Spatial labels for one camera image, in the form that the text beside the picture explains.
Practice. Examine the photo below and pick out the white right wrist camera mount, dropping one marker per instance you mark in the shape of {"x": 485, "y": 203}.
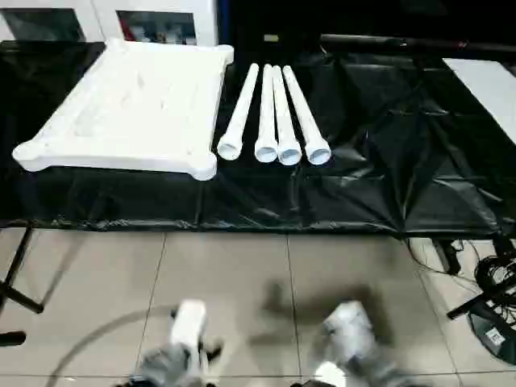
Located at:
{"x": 348, "y": 326}

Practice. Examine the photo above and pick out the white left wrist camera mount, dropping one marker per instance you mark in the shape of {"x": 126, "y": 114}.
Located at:
{"x": 189, "y": 322}

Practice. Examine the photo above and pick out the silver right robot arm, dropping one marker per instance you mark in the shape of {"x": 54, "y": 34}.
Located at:
{"x": 375, "y": 371}

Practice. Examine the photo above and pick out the black metal stand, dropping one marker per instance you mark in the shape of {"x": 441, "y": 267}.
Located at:
{"x": 20, "y": 298}

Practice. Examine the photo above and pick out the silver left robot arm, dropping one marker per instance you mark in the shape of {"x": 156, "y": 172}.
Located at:
{"x": 165, "y": 367}

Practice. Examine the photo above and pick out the white cabinet with glass doors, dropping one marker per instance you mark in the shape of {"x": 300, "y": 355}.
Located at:
{"x": 101, "y": 16}

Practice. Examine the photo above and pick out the black long bar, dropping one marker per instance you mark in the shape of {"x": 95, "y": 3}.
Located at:
{"x": 363, "y": 40}

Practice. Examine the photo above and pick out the black plastic mat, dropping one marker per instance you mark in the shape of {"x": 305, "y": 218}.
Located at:
{"x": 363, "y": 181}

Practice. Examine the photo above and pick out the white plastic table top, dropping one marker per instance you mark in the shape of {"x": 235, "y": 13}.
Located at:
{"x": 121, "y": 113}

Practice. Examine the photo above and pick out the white flat board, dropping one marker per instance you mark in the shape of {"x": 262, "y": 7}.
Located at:
{"x": 483, "y": 88}

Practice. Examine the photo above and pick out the black case with yellow label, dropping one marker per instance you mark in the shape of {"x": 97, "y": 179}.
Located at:
{"x": 282, "y": 24}

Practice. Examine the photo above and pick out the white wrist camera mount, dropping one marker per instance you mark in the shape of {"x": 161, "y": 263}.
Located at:
{"x": 189, "y": 322}
{"x": 348, "y": 326}

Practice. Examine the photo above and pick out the white plastic table leg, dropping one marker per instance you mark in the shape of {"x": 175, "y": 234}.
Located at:
{"x": 306, "y": 125}
{"x": 238, "y": 117}
{"x": 284, "y": 129}
{"x": 266, "y": 121}

